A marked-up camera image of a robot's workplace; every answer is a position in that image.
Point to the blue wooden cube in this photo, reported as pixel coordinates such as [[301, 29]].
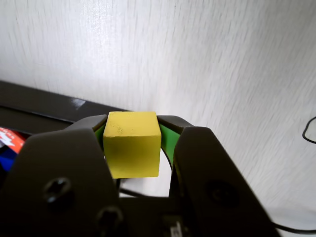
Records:
[[6, 161]]

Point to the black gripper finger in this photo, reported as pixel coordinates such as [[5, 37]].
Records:
[[209, 168], [61, 160]]

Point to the black cardboard box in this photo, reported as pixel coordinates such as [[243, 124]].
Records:
[[49, 103]]

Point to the yellow wooden cube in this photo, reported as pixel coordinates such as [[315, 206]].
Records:
[[133, 148]]

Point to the orange printed carton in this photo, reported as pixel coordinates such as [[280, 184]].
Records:
[[12, 143]]

